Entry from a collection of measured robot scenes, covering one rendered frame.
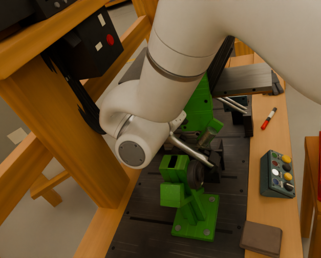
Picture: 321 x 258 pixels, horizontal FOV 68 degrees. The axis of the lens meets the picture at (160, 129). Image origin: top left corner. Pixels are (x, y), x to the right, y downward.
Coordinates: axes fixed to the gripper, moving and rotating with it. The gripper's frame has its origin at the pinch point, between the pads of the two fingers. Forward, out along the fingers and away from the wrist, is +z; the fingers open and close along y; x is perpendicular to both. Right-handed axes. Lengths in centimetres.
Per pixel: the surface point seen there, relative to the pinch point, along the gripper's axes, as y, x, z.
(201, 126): -11.5, 2.1, 3.2
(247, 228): -37.1, 9.0, -16.5
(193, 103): -4.6, -3.2, 2.7
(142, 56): 24.3, 4.0, 26.9
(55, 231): 20, 182, 38
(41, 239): 25, 190, 31
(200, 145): -14.9, 6.2, -0.2
